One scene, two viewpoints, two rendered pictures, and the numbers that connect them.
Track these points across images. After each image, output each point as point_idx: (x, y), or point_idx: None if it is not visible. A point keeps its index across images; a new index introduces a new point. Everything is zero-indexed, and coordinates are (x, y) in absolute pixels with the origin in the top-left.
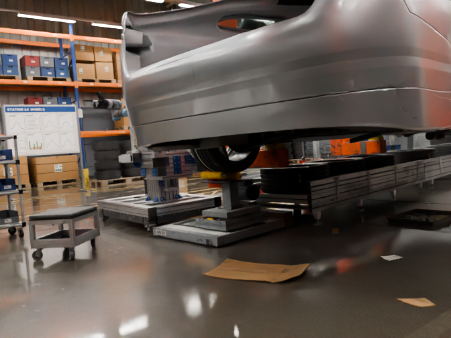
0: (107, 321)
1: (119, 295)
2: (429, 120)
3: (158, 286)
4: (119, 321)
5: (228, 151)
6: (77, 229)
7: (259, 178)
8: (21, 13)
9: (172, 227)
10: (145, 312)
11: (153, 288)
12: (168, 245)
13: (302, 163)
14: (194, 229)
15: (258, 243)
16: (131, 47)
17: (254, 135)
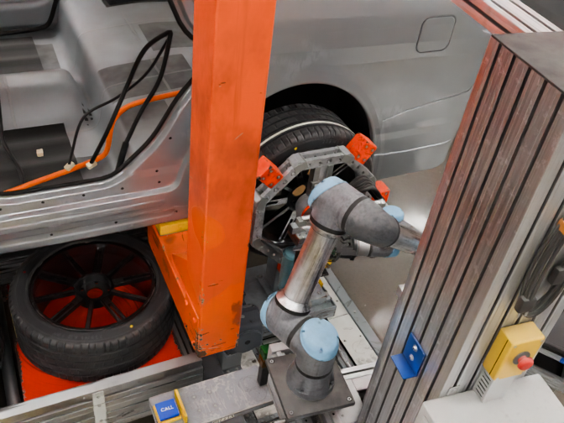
0: (433, 174)
1: (430, 203)
2: None
3: (399, 204)
4: (425, 171)
5: (268, 242)
6: (534, 366)
7: (133, 373)
8: None
9: (369, 352)
10: (409, 174)
11: (403, 203)
12: (378, 315)
13: (33, 310)
14: (336, 318)
15: (264, 257)
16: (488, 31)
17: None
